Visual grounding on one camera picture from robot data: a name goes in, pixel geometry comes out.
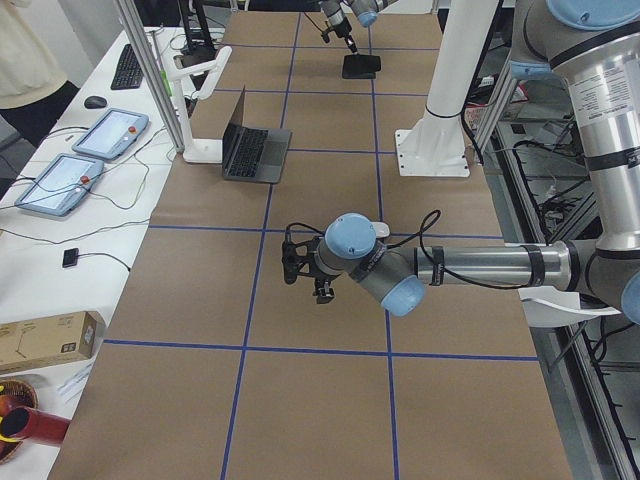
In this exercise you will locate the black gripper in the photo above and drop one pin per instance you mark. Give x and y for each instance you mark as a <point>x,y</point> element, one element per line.
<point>342,29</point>
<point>322,279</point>

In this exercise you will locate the black mouse pad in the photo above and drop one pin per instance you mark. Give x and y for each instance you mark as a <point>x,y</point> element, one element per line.
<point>359,66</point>

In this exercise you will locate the grey laptop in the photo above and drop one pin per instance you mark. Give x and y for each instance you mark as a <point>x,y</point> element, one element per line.
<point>253,154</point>

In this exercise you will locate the white computer mouse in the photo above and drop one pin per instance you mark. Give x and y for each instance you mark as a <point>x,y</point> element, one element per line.
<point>381,229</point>

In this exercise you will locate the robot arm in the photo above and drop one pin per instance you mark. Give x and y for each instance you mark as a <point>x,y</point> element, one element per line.
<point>594,47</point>
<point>365,11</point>

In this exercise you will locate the black desk mouse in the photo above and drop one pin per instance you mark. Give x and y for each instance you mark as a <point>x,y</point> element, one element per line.
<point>95,102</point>

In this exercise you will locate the white chair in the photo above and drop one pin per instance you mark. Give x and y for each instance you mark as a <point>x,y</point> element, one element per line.
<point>547,307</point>

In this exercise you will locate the black keyboard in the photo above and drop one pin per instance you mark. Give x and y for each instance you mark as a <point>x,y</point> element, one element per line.
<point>128,73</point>

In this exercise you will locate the teach pendant far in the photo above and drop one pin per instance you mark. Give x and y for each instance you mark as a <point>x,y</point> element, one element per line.
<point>112,134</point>

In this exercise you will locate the teach pendant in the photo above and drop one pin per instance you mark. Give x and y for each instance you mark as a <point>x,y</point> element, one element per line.
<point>112,134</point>
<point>61,186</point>

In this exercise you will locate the small black device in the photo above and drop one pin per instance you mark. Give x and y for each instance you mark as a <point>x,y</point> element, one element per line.
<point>70,257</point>

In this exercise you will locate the teach pendant near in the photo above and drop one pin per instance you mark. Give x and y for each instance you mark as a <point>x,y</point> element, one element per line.
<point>61,186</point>

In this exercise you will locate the cardboard box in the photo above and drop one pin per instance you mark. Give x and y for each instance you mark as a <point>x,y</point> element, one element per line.
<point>48,341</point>

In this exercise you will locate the red cylinder bottle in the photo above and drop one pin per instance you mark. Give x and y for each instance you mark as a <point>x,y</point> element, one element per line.
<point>29,424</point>

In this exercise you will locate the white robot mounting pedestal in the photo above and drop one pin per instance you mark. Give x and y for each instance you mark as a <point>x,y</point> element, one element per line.
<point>435,146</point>

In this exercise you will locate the aluminium frame post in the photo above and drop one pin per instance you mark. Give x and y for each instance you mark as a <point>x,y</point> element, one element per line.
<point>136,34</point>

